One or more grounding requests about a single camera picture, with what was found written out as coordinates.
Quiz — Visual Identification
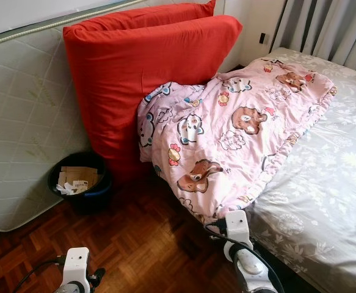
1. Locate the pink cartoon print blanket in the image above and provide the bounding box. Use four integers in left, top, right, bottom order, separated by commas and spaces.
137, 58, 338, 223

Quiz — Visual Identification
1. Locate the black round waste bin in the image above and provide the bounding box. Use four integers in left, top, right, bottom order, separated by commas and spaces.
48, 151, 113, 213

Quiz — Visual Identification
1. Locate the white crumpled paper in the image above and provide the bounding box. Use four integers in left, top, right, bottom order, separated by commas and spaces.
56, 182, 78, 196

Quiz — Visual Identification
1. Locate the brown cardboard piece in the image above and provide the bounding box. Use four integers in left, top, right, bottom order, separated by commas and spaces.
59, 166, 99, 193

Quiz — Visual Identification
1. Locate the bed with grey floral sheet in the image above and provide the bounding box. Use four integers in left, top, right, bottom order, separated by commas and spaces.
214, 48, 356, 293

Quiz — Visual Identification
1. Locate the red cushion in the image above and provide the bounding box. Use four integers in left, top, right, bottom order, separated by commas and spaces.
67, 0, 216, 34
63, 15, 243, 184

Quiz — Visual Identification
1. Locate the grey curtain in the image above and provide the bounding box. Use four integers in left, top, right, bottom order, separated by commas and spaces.
271, 0, 356, 73

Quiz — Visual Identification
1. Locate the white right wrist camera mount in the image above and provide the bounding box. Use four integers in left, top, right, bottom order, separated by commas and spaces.
225, 210, 253, 245

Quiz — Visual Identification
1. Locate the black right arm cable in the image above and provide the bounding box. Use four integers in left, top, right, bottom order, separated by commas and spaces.
211, 227, 285, 293

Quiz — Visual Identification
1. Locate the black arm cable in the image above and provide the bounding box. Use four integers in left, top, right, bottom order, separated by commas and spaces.
13, 256, 68, 293
211, 227, 285, 293

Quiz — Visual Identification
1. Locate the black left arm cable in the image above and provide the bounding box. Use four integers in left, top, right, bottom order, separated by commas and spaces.
13, 256, 68, 293

